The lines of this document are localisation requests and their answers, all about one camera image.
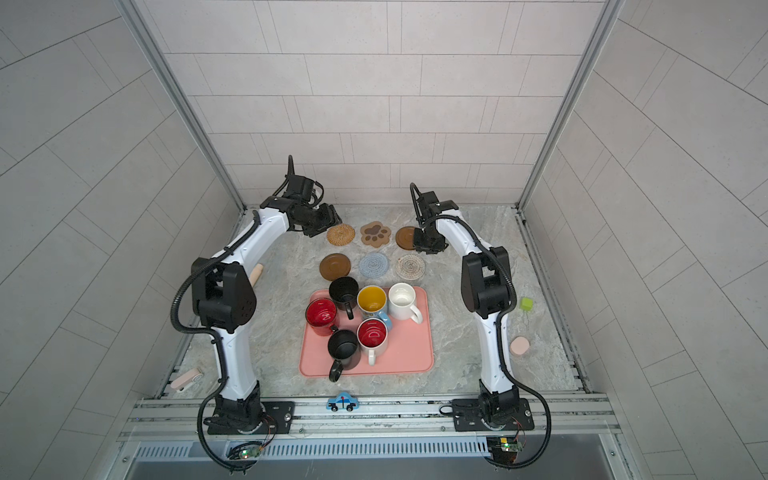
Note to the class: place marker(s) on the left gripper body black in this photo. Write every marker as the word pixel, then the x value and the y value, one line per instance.
pixel 317 219

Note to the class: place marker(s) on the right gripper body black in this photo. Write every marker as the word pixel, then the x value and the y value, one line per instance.
pixel 430 240

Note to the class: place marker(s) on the multicolour woven round coaster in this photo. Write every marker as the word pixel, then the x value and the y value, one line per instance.
pixel 410 267

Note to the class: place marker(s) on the paw shaped cork coaster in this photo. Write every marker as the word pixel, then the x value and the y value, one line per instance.
pixel 375 234

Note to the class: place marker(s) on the woven rattan round coaster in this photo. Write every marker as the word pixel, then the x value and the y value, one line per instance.
pixel 341 235

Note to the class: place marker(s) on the grey-blue woven round coaster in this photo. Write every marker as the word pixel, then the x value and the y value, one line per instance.
pixel 373 265

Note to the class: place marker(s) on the dark brown wooden coaster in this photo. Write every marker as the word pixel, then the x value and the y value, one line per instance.
pixel 334 266

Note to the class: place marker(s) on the yellow inside mug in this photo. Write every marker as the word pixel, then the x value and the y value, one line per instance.
pixel 373 303

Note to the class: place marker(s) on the black mug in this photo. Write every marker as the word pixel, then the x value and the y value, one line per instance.
pixel 344 348
pixel 343 292

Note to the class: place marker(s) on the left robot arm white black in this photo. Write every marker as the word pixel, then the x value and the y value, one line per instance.
pixel 218 299

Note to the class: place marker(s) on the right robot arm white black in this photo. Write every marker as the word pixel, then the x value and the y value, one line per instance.
pixel 488 293

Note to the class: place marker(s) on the wooden rolling pin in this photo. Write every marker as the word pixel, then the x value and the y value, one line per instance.
pixel 255 274

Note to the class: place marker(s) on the white mug red inside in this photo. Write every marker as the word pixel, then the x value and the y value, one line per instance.
pixel 373 336

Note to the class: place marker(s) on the pink rectangular tray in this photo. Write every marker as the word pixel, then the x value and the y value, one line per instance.
pixel 409 351

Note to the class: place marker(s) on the red mug left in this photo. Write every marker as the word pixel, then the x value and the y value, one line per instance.
pixel 321 316

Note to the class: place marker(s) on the black mug front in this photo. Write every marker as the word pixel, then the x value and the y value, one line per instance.
pixel 344 348

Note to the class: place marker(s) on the pink round disc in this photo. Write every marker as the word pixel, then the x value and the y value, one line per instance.
pixel 519 346

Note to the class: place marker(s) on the blue toy car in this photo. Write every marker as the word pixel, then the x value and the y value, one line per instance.
pixel 343 401

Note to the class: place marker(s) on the pink eraser block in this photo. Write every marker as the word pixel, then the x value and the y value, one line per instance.
pixel 185 379

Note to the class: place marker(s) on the ventilation grille strip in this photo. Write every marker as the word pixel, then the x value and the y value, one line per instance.
pixel 328 448

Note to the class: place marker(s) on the right circuit board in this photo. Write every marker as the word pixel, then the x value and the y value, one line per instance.
pixel 503 450

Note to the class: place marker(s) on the circuit board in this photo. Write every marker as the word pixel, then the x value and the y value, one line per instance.
pixel 246 451
pixel 503 450

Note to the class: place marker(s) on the left circuit board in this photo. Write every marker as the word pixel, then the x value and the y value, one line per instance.
pixel 246 451

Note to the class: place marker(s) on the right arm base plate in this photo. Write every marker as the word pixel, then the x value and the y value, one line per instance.
pixel 471 415

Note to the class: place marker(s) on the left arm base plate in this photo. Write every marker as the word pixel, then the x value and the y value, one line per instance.
pixel 276 419

